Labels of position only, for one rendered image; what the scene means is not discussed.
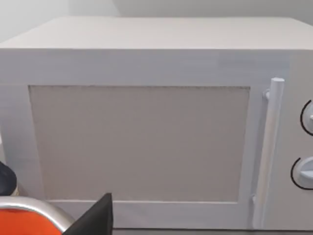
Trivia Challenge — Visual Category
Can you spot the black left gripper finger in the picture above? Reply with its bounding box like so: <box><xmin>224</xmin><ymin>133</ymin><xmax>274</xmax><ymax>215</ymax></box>
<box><xmin>63</xmin><ymin>192</ymin><xmax>113</xmax><ymax>235</ymax></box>

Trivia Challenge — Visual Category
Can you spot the white microwave door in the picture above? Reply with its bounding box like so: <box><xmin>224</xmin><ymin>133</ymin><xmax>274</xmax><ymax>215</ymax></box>
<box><xmin>0</xmin><ymin>48</ymin><xmax>291</xmax><ymax>230</ymax></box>

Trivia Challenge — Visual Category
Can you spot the dark blue bottle cap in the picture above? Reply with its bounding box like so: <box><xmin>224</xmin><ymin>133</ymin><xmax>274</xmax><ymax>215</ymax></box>
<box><xmin>0</xmin><ymin>160</ymin><xmax>17</xmax><ymax>196</ymax></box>

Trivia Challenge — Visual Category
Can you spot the pale microwave oven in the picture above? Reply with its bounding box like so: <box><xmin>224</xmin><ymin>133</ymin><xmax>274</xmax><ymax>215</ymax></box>
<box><xmin>0</xmin><ymin>16</ymin><xmax>313</xmax><ymax>231</ymax></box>

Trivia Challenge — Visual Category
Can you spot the white microwave knob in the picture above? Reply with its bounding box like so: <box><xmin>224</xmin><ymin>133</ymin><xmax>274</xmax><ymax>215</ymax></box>
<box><xmin>300</xmin><ymin>99</ymin><xmax>313</xmax><ymax>137</ymax></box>
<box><xmin>291</xmin><ymin>156</ymin><xmax>313</xmax><ymax>190</ymax></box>

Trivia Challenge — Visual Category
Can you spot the white microwave door handle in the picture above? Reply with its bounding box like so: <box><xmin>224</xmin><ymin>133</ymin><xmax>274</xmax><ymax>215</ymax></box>
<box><xmin>251</xmin><ymin>77</ymin><xmax>285</xmax><ymax>228</ymax></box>

